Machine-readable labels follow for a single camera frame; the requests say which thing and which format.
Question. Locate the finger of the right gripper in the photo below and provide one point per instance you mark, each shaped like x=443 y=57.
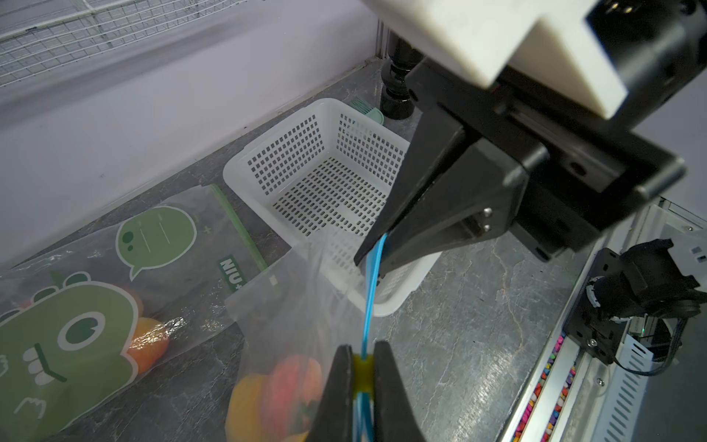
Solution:
x=438 y=140
x=472 y=201

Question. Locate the orange-red peach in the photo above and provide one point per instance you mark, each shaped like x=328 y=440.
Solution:
x=150 y=342

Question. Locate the green printed zip-top bag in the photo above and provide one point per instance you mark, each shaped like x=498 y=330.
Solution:
x=68 y=317

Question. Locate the white wire wall shelf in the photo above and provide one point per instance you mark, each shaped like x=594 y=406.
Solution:
x=95 y=29

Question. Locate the green dustpan scoop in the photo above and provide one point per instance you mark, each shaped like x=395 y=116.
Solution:
x=367 y=109

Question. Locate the potted green plant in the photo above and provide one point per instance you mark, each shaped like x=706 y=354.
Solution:
x=396 y=103

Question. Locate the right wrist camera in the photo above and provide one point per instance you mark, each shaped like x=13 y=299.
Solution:
x=549 y=41

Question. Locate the red peach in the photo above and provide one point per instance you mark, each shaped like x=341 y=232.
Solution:
x=291 y=397

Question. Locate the white plastic basket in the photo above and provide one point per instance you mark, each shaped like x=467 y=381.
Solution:
x=326 y=165

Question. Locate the clear blue-zipper bag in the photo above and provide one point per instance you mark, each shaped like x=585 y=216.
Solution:
x=292 y=308

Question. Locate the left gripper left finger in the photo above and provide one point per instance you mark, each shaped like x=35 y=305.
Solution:
x=334 y=421

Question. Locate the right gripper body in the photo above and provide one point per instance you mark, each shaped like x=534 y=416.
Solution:
x=586 y=173

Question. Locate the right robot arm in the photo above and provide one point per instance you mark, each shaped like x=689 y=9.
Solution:
x=657 y=47

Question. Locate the yellow peach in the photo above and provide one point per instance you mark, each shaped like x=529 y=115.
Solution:
x=243 y=422

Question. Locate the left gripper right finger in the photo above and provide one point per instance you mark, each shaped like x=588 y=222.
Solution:
x=393 y=416

